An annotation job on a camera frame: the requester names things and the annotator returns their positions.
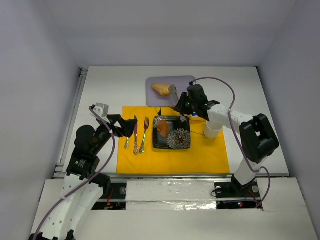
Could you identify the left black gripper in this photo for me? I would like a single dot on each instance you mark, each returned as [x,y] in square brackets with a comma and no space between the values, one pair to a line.
[115,124]

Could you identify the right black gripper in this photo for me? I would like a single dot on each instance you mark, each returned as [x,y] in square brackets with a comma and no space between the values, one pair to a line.
[184,106]

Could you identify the steel serving tongs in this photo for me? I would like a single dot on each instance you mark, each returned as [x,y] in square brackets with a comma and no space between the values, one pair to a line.
[173,92]

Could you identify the large yellow bread piece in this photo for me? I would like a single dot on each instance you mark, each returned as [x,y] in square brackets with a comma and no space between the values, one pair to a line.
[162,89]

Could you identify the small brown bread piece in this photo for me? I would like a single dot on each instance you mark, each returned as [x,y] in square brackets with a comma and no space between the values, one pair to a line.
[162,128]

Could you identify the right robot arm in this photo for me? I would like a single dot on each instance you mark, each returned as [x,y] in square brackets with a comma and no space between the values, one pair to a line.
[254,134]

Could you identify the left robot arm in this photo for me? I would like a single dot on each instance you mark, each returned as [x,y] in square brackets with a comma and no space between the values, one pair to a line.
[84,184]

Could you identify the iridescent spoon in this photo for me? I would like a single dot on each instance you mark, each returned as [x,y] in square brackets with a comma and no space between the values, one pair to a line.
[127,143]

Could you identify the iridescent fork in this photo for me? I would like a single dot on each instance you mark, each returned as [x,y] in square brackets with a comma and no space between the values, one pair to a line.
[145,126]

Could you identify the lilac plastic tray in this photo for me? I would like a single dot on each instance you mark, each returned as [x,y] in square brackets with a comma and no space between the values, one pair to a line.
[153,99]

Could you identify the black floral square plate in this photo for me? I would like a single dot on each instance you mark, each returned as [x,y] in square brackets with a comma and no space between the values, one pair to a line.
[179,134]

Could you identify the iridescent purple knife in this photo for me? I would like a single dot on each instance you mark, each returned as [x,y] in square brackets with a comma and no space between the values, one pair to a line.
[136,147]

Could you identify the yellow cloth placemat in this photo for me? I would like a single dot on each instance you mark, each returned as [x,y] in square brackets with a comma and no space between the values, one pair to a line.
[205,155]

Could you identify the white mug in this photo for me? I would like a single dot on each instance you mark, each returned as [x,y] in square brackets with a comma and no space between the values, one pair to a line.
[212,129]

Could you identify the foil covered front block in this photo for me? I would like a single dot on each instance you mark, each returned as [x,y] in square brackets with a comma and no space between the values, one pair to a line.
[170,195]

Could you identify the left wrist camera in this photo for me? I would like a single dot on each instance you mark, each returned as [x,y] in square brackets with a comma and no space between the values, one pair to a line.
[101,110]

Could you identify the aluminium front rail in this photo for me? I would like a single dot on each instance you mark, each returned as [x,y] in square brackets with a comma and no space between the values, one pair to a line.
[169,176]

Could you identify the aluminium side rail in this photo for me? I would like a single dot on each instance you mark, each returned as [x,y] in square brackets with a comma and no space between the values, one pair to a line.
[59,166]

